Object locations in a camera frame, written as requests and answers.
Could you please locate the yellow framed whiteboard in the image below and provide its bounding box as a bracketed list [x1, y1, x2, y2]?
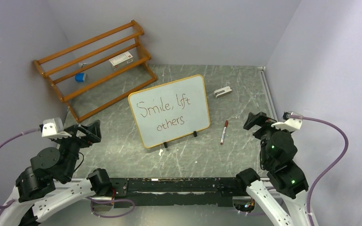
[128, 74, 211, 148]

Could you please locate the wooden shelf rack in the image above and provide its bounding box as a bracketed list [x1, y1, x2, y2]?
[33, 20, 157, 124]

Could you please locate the white brown whiteboard marker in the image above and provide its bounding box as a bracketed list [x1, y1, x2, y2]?
[220, 120, 229, 145]

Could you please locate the white whiteboard eraser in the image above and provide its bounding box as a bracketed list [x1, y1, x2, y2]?
[214, 86, 232, 98]

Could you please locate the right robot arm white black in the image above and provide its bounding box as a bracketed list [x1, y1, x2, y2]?
[235, 112, 318, 226]

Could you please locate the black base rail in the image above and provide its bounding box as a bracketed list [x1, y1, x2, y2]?
[93, 177, 248, 207]

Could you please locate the blue small object on rack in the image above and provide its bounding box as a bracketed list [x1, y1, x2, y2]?
[74, 73, 87, 82]

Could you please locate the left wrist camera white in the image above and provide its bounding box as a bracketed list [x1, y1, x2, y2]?
[41, 118, 71, 139]

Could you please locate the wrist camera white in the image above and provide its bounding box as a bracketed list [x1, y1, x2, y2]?
[271, 111, 303, 133]
[41, 118, 71, 139]

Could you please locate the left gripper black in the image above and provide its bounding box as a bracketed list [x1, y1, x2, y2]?
[53, 119, 101, 179]

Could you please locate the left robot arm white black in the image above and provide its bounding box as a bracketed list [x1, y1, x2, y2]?
[0, 118, 112, 226]

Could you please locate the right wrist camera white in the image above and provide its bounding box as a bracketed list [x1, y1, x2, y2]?
[271, 111, 303, 133]

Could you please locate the white red box on rack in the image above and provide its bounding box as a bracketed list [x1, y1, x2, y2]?
[108, 51, 133, 70]

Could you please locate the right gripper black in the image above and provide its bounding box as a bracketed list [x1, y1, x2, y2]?
[243, 111, 292, 166]

